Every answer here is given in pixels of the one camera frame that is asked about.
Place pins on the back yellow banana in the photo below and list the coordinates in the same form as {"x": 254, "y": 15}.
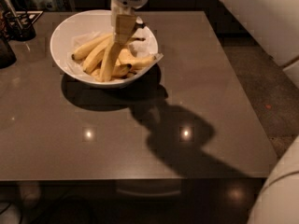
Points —
{"x": 84, "y": 50}

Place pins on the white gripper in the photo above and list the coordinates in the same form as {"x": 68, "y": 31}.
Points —
{"x": 125, "y": 22}

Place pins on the small yellow banana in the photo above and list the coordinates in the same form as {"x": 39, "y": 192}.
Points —
{"x": 126, "y": 57}
{"x": 121, "y": 70}
{"x": 96, "y": 75}

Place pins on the white ceramic bowl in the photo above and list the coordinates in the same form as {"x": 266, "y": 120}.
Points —
{"x": 85, "y": 26}

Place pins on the small right yellow banana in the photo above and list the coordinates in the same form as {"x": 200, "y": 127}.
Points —
{"x": 126, "y": 57}

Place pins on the white pen in holder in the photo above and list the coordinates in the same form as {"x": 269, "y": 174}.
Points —
{"x": 13, "y": 13}

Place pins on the dark round object left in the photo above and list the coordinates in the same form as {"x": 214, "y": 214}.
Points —
{"x": 7, "y": 56}

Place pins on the bottom small yellow banana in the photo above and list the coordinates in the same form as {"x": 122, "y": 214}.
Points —
{"x": 96, "y": 75}

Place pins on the middle yellow banana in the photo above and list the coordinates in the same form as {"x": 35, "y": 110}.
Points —
{"x": 95, "y": 56}

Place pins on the large front yellow banana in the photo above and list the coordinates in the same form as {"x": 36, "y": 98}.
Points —
{"x": 110, "y": 57}

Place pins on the small lower yellow banana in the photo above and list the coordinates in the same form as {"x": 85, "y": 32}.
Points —
{"x": 121, "y": 70}

